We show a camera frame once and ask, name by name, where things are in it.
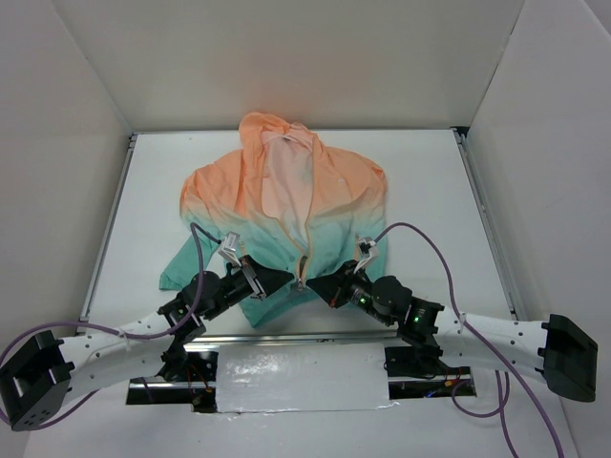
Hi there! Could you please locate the orange and teal zip jacket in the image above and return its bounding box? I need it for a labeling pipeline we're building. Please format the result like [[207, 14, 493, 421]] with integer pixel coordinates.
[[158, 113, 388, 328]]

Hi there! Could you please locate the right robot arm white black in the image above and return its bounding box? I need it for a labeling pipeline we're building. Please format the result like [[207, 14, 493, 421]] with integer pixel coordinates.
[[306, 260, 598, 403]]

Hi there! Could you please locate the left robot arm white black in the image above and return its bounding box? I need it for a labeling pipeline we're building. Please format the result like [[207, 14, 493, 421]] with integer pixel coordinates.
[[1, 257, 294, 431]]

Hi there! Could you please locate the silver foil covered panel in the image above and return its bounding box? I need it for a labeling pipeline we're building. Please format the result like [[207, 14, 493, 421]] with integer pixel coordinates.
[[216, 343, 391, 413]]

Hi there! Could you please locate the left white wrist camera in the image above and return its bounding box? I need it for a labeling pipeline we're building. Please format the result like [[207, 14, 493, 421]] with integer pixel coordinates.
[[218, 231, 244, 269]]

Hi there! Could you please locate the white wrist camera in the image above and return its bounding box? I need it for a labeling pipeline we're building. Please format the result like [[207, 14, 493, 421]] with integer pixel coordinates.
[[354, 237, 379, 273], [218, 231, 244, 269]]

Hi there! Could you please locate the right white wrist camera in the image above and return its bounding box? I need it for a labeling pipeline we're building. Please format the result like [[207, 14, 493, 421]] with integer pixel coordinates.
[[354, 237, 379, 273]]

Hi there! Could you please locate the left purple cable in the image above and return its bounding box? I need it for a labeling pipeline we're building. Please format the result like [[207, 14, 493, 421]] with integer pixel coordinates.
[[0, 222, 228, 426]]

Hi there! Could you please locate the purple cable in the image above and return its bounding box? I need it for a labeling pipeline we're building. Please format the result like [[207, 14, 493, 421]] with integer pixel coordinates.
[[376, 221, 569, 458], [0, 222, 228, 426]]

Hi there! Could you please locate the aluminium table frame rail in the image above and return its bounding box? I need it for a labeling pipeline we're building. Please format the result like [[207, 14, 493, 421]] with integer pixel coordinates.
[[83, 130, 512, 344]]

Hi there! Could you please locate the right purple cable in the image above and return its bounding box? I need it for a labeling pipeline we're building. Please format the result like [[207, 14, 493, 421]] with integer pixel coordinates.
[[376, 221, 569, 458]]

